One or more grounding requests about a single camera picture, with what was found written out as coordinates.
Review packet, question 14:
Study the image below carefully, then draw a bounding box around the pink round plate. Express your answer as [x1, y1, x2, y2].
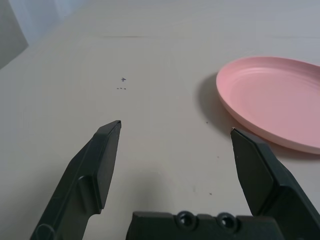
[215, 56, 320, 155]

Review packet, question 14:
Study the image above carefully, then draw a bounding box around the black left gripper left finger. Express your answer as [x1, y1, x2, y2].
[29, 120, 123, 240]

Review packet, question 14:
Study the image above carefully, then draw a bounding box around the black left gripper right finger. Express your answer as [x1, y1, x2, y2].
[229, 127, 320, 240]

